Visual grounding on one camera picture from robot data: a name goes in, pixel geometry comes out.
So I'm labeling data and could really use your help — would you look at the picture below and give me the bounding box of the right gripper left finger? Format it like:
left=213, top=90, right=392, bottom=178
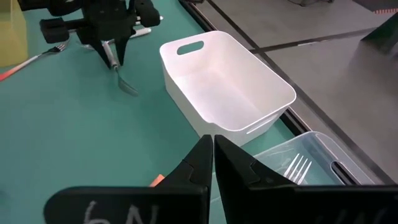
left=43, top=134, right=215, bottom=224

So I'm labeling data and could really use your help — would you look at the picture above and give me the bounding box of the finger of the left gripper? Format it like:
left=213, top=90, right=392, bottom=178
left=91, top=39, right=113, bottom=70
left=114, top=37, right=130, bottom=67

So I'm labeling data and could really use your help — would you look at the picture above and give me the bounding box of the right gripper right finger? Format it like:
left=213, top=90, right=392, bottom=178
left=213, top=134, right=398, bottom=224

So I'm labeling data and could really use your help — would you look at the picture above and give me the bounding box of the green table mat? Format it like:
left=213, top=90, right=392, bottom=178
left=0, top=0, right=296, bottom=224

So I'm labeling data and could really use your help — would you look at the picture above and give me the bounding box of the clear plastic bin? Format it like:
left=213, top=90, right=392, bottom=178
left=248, top=130, right=376, bottom=187

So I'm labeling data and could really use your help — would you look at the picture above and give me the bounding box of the yellow-green plastic bin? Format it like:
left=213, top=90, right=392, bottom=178
left=0, top=0, right=29, bottom=68

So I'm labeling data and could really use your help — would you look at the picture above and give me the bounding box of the white plastic bin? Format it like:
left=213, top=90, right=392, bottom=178
left=159, top=30, right=297, bottom=147

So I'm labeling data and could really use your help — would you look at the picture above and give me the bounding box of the black striped floor mat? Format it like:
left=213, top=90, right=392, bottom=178
left=354, top=0, right=398, bottom=15

